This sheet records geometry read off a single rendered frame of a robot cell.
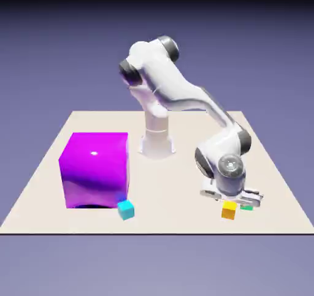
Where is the small yellow cube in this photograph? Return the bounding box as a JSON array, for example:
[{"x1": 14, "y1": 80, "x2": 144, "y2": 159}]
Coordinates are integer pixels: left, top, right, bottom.
[{"x1": 221, "y1": 200, "x2": 238, "y2": 221}]

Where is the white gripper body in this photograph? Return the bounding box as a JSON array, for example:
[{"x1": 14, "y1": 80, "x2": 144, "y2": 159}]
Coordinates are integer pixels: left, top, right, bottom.
[{"x1": 199, "y1": 180, "x2": 264, "y2": 208}]

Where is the small cyan cube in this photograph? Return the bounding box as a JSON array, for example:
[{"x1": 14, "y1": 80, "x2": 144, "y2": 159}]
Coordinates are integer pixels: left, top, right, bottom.
[{"x1": 117, "y1": 199, "x2": 136, "y2": 221}]

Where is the large magenta box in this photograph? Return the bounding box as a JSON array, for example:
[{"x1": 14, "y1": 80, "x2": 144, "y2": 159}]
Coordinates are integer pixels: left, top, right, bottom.
[{"x1": 58, "y1": 132, "x2": 130, "y2": 209}]

